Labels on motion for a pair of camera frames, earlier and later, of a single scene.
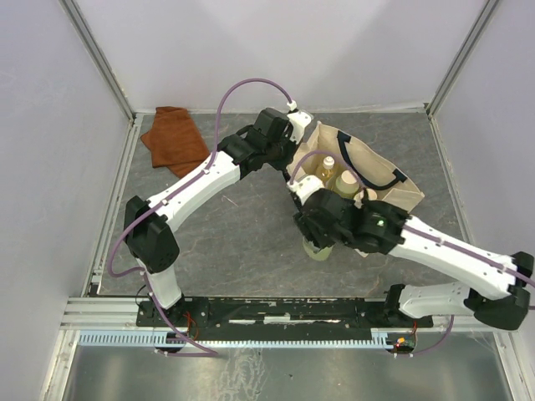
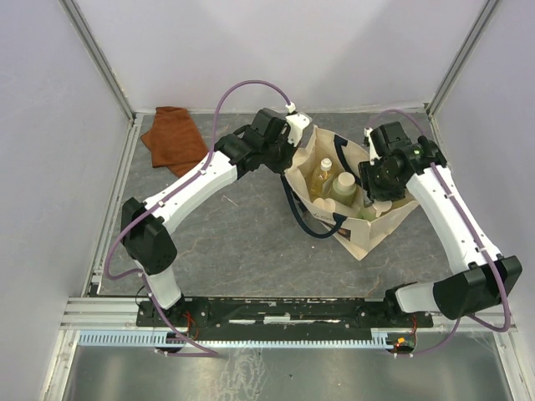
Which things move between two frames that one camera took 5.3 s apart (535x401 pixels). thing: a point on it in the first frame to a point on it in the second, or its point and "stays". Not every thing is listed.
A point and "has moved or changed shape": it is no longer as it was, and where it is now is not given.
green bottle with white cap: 347,184 stays
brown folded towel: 174,141 stays
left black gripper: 281,164 stays
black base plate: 278,315 stays
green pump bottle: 319,255 has moved or changed shape
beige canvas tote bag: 374,170 has moved or changed shape
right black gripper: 309,230 to 369,192
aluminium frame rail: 96,51 stays
